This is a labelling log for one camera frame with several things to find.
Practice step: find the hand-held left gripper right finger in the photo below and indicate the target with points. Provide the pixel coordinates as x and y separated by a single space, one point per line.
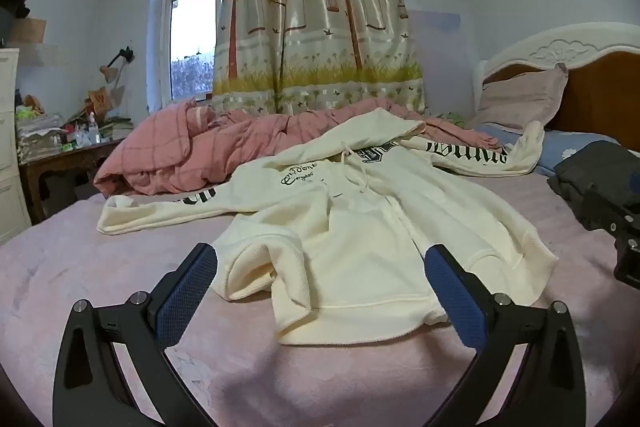
455 292

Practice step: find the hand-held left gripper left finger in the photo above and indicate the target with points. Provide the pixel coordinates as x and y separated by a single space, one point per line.
187 292

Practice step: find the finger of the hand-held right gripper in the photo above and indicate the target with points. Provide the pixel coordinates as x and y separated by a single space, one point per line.
607 209

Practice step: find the cream printed hoodie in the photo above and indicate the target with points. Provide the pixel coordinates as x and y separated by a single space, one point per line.
350 247

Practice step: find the dark grey folded clothes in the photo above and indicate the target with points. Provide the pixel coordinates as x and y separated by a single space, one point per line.
590 167

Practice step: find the blue flower print pillow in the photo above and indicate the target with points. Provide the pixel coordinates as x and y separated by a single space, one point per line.
570 147

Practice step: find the pink bed sheet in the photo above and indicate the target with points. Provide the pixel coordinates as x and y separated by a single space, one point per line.
100 267

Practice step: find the white and wooden headboard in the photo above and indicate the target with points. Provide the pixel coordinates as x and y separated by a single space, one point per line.
600 97

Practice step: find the pink checked quilt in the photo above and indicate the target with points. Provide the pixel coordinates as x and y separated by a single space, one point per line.
165 157

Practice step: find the pale pink pillow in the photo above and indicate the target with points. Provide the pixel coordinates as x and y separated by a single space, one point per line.
525 99

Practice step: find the green cloth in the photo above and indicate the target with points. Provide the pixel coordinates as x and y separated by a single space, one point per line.
455 118

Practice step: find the wooden desk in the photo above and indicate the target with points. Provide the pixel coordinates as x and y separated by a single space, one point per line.
65 157

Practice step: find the stack of folded cloths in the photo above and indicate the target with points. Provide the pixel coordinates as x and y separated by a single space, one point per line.
37 127

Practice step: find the white drawer cabinet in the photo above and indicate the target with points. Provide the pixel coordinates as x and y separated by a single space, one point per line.
10 132

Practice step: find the tree print curtain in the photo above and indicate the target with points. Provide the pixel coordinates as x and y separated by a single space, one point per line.
310 32

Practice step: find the cardboard box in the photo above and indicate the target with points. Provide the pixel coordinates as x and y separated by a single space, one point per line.
27 32

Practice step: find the wall desk lamp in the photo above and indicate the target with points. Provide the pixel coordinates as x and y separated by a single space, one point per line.
120 57

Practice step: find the white frame window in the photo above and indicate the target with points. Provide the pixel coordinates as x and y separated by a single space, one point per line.
192 37

